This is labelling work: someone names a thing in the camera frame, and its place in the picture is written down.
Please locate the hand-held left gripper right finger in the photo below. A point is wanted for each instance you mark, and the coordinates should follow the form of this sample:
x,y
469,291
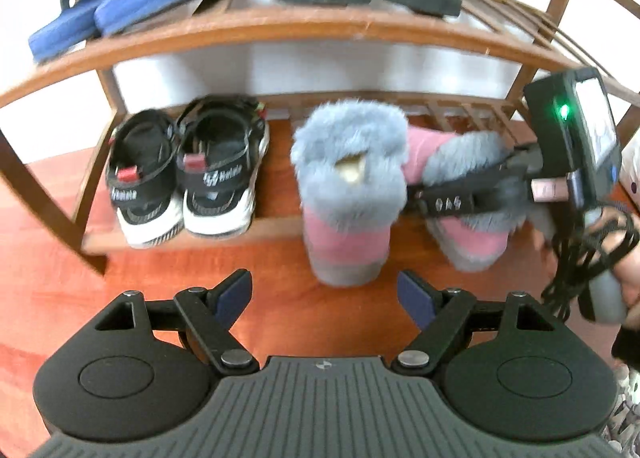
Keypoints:
x,y
415,298

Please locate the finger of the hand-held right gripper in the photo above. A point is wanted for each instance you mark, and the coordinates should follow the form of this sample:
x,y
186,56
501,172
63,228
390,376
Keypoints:
x,y
419,200

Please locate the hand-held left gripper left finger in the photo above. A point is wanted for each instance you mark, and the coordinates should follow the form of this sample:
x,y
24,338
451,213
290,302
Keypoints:
x,y
235,295

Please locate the pink boot with grey fur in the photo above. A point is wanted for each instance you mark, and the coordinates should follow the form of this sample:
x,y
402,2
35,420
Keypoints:
x,y
350,198
470,238

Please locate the brown wooden shoe rack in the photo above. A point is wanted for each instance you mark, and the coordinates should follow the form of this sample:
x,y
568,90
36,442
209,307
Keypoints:
x,y
300,21

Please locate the person's right hand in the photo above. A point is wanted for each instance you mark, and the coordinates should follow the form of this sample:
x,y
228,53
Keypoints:
x,y
632,278

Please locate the white printed plastic bag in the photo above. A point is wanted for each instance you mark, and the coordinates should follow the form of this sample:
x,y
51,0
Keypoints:
x,y
634,178

